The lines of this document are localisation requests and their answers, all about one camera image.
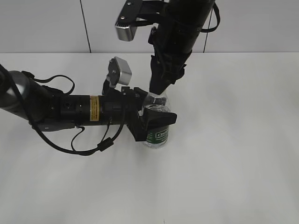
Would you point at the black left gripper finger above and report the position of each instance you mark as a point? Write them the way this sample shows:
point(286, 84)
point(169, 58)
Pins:
point(155, 119)

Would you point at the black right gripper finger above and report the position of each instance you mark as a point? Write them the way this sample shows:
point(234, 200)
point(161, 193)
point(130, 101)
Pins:
point(161, 75)

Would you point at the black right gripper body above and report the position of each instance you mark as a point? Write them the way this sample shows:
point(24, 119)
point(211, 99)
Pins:
point(172, 47)

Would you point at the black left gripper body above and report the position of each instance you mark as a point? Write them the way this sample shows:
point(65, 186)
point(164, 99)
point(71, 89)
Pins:
point(122, 108)

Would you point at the clear cestbon water bottle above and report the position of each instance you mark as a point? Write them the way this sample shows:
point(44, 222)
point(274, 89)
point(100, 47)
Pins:
point(158, 132)

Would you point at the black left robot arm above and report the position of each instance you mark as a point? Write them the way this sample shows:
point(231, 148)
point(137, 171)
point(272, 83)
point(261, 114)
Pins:
point(55, 110)

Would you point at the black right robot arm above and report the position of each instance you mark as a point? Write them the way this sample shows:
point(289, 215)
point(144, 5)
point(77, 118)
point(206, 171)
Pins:
point(188, 13)

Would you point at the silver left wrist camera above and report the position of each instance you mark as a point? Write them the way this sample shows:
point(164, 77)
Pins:
point(120, 73)

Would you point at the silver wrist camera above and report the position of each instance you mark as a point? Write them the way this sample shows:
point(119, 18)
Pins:
point(137, 13)
point(120, 73)

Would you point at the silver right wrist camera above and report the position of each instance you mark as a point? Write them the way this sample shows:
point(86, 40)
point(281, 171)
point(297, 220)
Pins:
point(137, 13)

